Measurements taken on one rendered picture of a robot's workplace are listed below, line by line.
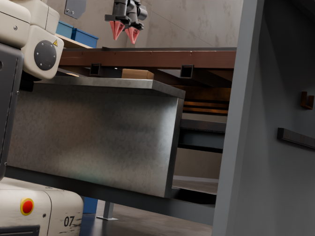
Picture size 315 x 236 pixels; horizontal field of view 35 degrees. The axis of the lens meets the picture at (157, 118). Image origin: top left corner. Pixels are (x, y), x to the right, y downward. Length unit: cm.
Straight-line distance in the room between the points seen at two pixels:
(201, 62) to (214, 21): 962
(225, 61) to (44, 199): 75
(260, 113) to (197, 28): 927
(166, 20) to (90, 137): 780
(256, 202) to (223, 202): 24
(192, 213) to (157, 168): 20
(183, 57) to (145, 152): 37
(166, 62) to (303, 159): 60
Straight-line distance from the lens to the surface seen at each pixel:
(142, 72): 178
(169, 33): 977
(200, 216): 179
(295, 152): 176
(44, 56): 178
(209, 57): 177
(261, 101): 148
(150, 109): 181
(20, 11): 151
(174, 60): 185
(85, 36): 702
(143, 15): 264
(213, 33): 1134
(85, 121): 201
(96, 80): 179
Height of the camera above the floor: 44
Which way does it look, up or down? 4 degrees up
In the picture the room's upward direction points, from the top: 8 degrees clockwise
